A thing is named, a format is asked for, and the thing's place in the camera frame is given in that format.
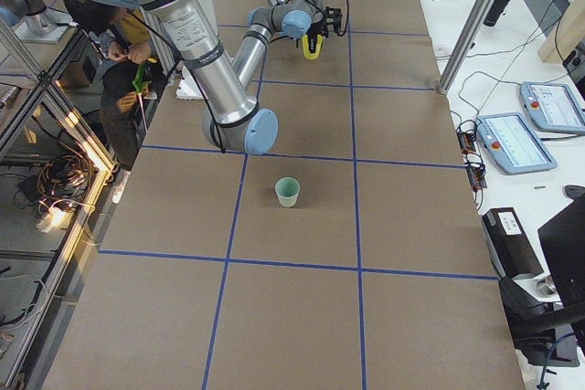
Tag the near blue teach pendant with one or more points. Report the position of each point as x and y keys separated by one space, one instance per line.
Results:
x=513 y=144

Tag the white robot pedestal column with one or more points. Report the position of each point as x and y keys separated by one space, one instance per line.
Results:
x=188 y=89

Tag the green plastic cup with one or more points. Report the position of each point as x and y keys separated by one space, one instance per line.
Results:
x=287 y=190

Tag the black box with label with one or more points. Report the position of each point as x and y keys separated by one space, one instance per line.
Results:
x=510 y=250

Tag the black water bottle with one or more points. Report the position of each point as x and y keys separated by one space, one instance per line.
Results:
x=496 y=10

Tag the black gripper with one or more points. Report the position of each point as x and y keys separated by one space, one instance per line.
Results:
x=312 y=36

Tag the aluminium frame post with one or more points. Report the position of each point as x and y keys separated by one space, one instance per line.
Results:
x=463 y=45

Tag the yellow plastic cup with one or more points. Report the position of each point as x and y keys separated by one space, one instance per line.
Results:
x=312 y=46

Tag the blue teach pendant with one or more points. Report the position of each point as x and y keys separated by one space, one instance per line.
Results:
x=513 y=144
x=552 y=107

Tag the far blue teach pendant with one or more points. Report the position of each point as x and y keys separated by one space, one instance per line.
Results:
x=552 y=107

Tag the person in yellow shirt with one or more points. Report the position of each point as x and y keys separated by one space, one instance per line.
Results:
x=126 y=44

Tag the black monitor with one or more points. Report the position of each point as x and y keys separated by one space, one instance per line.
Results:
x=562 y=242

